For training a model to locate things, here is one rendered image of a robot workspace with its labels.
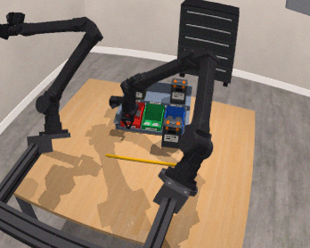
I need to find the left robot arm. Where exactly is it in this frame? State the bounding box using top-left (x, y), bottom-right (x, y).
top-left (1, 12), bottom-right (103, 135)

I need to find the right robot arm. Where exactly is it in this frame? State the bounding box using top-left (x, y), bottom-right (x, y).
top-left (109, 48), bottom-right (220, 191)

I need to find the grey metal shelf rack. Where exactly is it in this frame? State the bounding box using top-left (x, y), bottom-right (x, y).
top-left (113, 82), bottom-right (192, 135)

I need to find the green open bin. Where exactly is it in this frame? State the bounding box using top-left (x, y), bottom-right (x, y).
top-left (142, 103), bottom-right (165, 131)

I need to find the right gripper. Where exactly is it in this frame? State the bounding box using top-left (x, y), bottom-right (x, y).
top-left (121, 100), bottom-right (139, 129)

